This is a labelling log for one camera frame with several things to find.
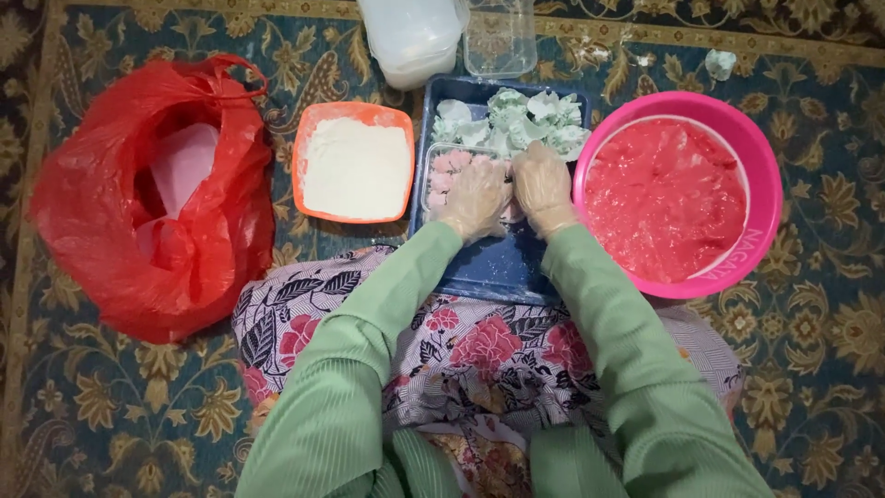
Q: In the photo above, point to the person's left hand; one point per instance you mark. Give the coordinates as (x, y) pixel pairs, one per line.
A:
(477, 200)

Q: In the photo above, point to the person's right hand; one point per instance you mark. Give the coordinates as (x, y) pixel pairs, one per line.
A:
(546, 193)

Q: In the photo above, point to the person's right fingers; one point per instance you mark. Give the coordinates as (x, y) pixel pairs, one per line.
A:
(539, 155)

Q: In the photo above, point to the person's left fingers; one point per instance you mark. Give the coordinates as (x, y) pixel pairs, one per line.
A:
(484, 169)

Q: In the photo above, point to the group of pink mochi pieces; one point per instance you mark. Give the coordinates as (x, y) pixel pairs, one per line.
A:
(446, 169)

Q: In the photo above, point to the pile of green mochi pieces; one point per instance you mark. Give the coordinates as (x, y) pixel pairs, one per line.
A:
(525, 117)

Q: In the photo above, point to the clear plastic box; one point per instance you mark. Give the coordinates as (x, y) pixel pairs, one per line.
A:
(430, 155)

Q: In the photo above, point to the blue tray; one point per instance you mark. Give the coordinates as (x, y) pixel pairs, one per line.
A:
(494, 266)

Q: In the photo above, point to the empty clear plastic container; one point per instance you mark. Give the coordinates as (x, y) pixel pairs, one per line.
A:
(499, 38)

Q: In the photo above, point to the white flour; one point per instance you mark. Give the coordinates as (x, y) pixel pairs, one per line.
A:
(356, 169)

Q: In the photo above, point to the red dough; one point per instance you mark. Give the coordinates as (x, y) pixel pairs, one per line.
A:
(664, 200)

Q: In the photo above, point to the stack of white plastic containers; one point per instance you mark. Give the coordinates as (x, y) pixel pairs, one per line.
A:
(411, 41)

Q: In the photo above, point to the orange square bowl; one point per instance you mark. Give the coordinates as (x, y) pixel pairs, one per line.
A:
(299, 159)

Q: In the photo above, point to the person's floral skirt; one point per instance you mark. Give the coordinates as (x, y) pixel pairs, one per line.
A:
(477, 359)

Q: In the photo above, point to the single green mochi scrap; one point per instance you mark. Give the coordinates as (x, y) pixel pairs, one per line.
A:
(720, 63)

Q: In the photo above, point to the pink plastic basin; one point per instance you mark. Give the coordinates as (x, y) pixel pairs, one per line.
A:
(764, 200)

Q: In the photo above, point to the pale pink plastic bag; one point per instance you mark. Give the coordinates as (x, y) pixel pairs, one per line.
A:
(183, 162)

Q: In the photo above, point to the red plastic bag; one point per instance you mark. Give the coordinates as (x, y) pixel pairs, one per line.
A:
(90, 263)

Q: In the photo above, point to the patterned green gold carpet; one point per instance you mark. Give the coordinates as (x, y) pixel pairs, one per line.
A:
(138, 415)

